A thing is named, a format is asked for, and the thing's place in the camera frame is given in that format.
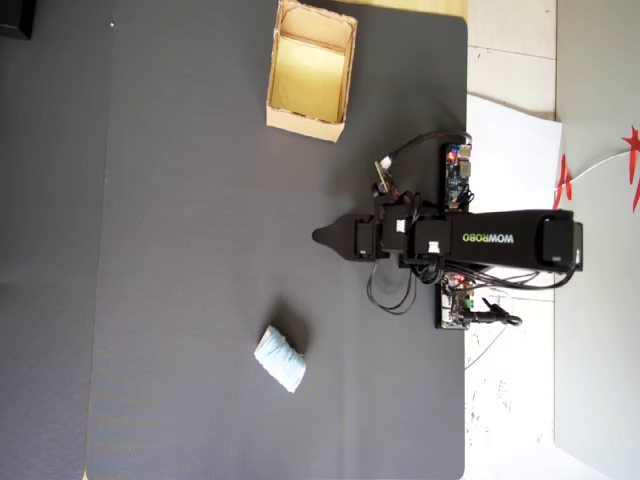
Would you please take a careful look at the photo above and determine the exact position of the black gripper with servos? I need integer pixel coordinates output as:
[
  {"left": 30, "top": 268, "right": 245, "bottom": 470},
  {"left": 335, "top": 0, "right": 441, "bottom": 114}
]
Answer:
[{"left": 311, "top": 201, "right": 416, "bottom": 265}]

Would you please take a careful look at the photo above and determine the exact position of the light blue wrapped block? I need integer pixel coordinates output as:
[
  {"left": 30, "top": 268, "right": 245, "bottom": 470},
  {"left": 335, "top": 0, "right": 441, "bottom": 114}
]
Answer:
[{"left": 253, "top": 325, "right": 307, "bottom": 397}]

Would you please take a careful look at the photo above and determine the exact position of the open cardboard box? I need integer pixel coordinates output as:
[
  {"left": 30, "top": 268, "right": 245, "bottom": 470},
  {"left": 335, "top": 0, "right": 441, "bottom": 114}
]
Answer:
[{"left": 264, "top": 0, "right": 360, "bottom": 145}]

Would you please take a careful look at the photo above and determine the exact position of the black box object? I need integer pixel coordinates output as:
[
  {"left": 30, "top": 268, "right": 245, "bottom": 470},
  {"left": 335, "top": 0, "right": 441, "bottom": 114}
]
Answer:
[{"left": 0, "top": 0, "right": 37, "bottom": 41}]

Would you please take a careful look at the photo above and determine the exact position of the blue circuit board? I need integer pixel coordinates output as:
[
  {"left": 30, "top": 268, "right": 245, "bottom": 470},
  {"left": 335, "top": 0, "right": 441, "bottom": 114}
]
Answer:
[{"left": 442, "top": 142, "right": 476, "bottom": 211}]

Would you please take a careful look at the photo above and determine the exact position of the motor driver circuit board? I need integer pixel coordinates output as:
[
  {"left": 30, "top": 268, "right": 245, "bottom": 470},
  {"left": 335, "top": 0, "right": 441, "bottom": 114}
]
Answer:
[{"left": 433, "top": 272, "right": 477, "bottom": 331}]

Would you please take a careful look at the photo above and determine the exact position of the large black textured mat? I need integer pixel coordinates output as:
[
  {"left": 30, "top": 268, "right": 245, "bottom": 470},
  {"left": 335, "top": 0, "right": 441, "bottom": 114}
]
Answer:
[{"left": 84, "top": 0, "right": 470, "bottom": 480}]

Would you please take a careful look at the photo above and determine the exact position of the black power plug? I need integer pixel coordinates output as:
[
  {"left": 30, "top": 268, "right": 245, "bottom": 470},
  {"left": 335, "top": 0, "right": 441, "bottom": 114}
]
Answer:
[{"left": 467, "top": 297, "right": 524, "bottom": 329}]

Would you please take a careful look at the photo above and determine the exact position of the white paper sheet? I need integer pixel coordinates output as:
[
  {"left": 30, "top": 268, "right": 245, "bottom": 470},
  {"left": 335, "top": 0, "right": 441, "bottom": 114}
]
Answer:
[{"left": 464, "top": 93, "right": 565, "bottom": 381}]

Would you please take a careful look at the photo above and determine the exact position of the grey flat board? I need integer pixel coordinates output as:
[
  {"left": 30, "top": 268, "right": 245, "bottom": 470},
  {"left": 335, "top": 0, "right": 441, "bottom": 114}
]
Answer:
[{"left": 551, "top": 119, "right": 640, "bottom": 480}]

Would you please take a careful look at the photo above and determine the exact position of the dark grey floor mat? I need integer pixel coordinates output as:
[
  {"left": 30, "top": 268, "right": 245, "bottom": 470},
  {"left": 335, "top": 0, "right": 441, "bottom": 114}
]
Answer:
[{"left": 0, "top": 19, "right": 115, "bottom": 480}]

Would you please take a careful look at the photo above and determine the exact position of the red paper star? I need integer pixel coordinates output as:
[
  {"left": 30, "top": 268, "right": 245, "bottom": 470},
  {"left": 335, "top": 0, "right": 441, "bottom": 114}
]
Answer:
[{"left": 621, "top": 124, "right": 640, "bottom": 214}]

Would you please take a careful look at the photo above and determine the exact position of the black looped servo cable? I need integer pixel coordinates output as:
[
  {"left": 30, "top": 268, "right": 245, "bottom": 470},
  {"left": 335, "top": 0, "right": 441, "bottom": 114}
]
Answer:
[{"left": 365, "top": 259, "right": 417, "bottom": 317}]

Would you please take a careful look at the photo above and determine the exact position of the small wrist camera board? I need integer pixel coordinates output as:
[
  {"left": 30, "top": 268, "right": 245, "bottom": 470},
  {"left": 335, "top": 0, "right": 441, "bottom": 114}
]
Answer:
[{"left": 372, "top": 157, "right": 402, "bottom": 200}]

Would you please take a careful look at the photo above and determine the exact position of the black camera USB cable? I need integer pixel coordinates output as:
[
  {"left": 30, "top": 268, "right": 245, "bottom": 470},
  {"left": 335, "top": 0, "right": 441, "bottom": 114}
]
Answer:
[{"left": 387, "top": 130, "right": 474, "bottom": 167}]

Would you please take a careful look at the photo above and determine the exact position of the thin white cord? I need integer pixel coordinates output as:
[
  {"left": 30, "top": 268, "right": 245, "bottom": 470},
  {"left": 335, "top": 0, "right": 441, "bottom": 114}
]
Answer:
[{"left": 554, "top": 151, "right": 632, "bottom": 194}]

